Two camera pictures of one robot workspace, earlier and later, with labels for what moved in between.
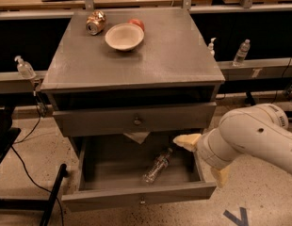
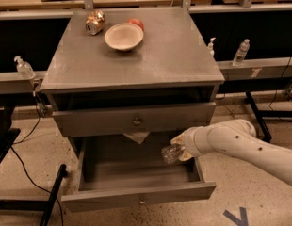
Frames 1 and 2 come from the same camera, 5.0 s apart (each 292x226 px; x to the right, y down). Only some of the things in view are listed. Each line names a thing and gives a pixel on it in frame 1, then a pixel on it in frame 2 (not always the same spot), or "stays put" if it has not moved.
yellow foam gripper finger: (220, 175) → (186, 156)
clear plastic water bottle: (160, 163) → (170, 153)
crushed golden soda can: (95, 23) stays put
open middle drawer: (121, 169) stays put
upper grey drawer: (135, 120) stays put
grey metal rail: (9, 83) stays put
